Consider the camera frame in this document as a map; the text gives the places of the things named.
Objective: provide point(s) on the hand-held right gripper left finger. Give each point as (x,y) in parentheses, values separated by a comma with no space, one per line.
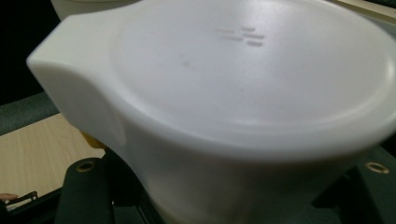
(87,193)

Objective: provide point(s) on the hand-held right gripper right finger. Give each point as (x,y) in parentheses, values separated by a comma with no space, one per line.
(367,193)

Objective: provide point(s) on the white lidded plastic container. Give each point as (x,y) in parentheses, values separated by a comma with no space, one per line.
(230,93)

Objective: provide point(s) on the dark padded rail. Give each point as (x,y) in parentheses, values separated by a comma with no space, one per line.
(25,113)

